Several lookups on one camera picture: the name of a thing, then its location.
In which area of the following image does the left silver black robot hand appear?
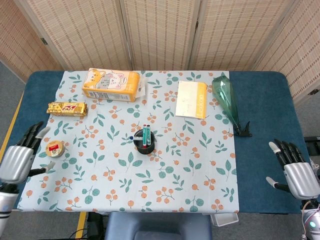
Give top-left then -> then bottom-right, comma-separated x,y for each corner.
0,121 -> 56,185

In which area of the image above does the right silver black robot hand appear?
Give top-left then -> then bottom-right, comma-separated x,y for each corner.
265,138 -> 320,201

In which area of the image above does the black pen cup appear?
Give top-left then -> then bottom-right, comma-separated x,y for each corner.
133,129 -> 156,156

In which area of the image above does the round gold tin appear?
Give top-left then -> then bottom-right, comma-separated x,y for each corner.
45,140 -> 65,158

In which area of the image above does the gold biscuit pack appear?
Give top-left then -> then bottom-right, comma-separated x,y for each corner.
46,101 -> 88,118

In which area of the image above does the blue table cover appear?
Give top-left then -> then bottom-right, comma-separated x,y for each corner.
9,70 -> 313,216

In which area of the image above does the white plastic box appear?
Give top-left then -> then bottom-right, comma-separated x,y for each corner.
210,212 -> 239,227

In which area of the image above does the green spray bottle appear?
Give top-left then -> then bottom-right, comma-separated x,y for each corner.
211,73 -> 253,138

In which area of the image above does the yellow cat tissue pack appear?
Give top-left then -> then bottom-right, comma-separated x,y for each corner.
82,68 -> 147,103

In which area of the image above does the floral leaf tablecloth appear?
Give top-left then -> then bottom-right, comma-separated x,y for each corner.
16,70 -> 241,214

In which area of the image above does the white yellow notebook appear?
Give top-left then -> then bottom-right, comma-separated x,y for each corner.
174,80 -> 209,120

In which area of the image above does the dark blue padded seat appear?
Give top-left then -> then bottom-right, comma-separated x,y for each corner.
104,211 -> 213,240

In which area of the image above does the woven folding screen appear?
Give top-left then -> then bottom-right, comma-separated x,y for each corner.
0,0 -> 320,103

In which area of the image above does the black equipment frame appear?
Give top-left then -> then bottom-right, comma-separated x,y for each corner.
304,136 -> 320,151

